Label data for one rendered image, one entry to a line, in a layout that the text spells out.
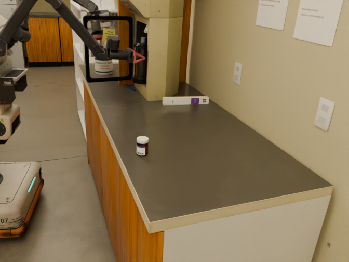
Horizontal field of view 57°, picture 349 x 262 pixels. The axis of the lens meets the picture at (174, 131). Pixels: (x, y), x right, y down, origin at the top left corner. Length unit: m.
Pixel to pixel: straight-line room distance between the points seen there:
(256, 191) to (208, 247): 0.25
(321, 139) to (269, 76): 0.41
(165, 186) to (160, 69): 0.94
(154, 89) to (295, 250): 1.13
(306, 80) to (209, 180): 0.57
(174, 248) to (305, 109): 0.77
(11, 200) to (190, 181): 1.42
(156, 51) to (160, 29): 0.12
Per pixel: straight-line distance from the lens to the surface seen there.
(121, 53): 1.94
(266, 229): 1.22
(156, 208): 1.02
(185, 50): 2.33
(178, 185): 1.13
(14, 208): 2.27
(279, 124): 1.55
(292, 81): 1.47
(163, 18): 1.85
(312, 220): 1.35
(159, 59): 1.88
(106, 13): 2.15
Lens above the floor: 1.56
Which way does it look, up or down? 24 degrees down
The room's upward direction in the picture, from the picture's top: 4 degrees clockwise
